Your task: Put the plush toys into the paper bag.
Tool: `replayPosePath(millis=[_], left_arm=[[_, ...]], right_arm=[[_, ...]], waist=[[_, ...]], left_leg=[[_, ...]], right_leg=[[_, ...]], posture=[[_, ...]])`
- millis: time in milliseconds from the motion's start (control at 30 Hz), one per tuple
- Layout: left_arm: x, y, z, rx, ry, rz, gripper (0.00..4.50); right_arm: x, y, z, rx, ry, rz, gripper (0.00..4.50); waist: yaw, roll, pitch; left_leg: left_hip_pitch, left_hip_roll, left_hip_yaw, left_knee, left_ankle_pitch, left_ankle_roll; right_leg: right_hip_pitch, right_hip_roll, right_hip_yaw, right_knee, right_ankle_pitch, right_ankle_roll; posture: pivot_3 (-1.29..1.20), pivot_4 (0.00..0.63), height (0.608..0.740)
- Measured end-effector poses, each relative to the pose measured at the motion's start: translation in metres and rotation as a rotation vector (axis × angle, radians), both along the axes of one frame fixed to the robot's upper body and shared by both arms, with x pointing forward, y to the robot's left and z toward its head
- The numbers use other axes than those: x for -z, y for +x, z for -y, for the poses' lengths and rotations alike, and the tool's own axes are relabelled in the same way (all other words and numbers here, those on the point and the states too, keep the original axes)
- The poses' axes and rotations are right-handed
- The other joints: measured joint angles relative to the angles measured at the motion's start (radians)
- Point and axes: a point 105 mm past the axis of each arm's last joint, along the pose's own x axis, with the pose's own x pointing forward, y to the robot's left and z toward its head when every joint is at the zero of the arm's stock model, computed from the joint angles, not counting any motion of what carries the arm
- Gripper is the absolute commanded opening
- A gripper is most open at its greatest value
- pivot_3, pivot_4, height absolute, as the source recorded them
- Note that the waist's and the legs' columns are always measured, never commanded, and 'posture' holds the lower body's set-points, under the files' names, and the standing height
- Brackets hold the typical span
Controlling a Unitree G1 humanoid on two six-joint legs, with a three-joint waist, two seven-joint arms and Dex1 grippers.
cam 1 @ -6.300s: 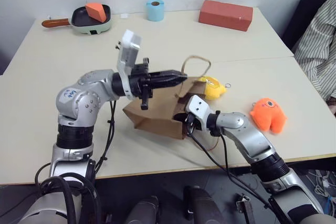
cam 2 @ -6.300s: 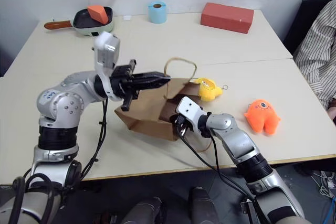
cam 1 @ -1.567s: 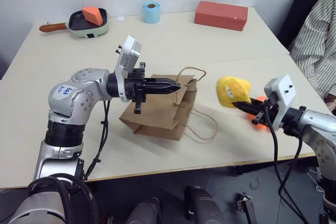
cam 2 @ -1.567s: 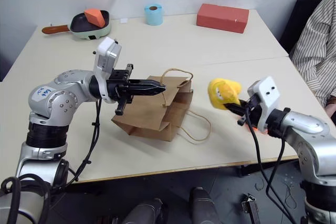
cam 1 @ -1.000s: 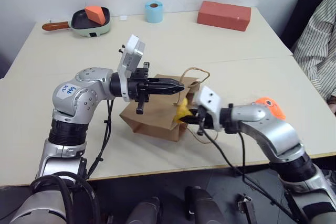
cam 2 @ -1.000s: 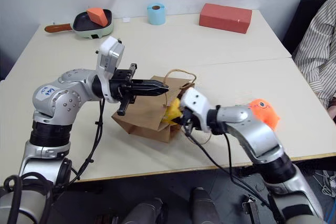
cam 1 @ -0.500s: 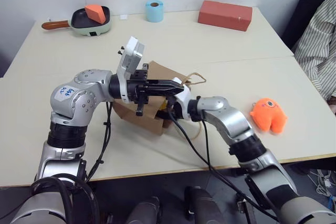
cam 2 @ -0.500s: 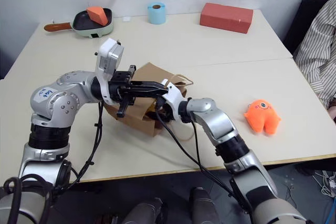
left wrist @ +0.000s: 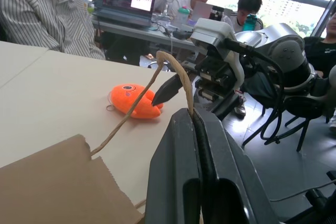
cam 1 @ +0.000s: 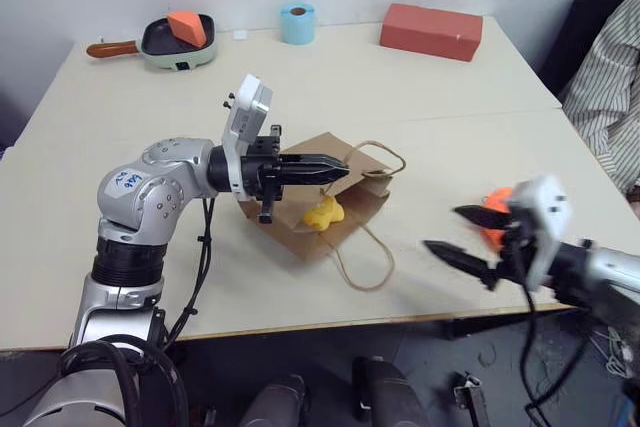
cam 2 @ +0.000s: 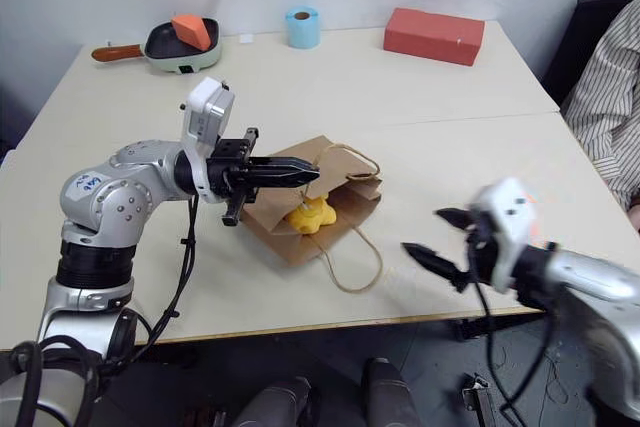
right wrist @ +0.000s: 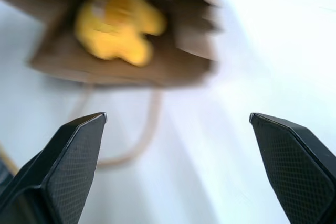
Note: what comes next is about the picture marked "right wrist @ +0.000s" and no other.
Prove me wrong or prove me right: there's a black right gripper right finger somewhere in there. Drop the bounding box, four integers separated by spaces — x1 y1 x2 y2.
248 112 336 224

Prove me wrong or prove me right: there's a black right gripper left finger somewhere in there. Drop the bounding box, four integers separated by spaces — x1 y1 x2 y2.
0 112 109 224

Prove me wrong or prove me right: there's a brown paper bag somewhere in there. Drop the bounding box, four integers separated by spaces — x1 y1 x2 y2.
0 0 224 167

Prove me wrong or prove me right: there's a yellow plush toy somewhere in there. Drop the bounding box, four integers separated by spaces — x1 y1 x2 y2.
75 0 169 67

